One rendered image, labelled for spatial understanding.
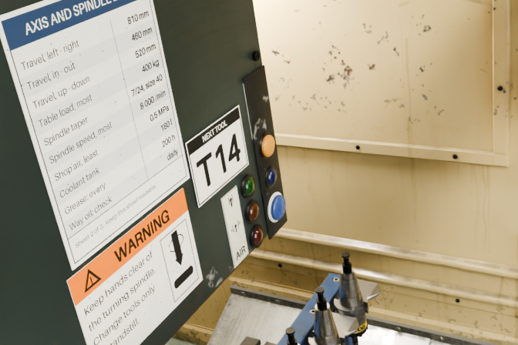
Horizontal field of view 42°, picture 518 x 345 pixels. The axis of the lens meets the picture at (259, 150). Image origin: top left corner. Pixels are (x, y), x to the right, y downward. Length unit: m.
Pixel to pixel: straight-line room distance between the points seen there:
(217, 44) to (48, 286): 0.29
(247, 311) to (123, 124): 1.44
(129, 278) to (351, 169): 1.06
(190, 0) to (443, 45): 0.84
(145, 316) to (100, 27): 0.26
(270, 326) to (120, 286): 1.34
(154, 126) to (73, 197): 0.11
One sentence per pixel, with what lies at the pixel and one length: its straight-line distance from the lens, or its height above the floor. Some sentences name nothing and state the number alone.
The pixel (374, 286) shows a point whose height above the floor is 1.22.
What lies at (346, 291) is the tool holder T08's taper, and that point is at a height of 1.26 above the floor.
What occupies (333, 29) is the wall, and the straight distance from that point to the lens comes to 1.49.
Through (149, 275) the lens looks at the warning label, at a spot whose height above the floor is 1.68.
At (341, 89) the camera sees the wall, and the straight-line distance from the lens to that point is 1.53.
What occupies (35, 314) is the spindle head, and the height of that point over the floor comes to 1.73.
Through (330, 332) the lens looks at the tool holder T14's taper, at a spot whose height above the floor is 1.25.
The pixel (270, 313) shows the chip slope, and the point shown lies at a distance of 1.94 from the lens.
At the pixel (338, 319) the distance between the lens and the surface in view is 1.28.
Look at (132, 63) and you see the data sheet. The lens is 0.58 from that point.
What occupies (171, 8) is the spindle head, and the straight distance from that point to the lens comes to 0.62.
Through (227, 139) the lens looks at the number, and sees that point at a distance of 0.70.
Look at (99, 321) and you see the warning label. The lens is 0.59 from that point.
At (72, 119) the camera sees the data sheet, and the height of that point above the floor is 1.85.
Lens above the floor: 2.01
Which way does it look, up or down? 24 degrees down
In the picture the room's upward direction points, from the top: 9 degrees counter-clockwise
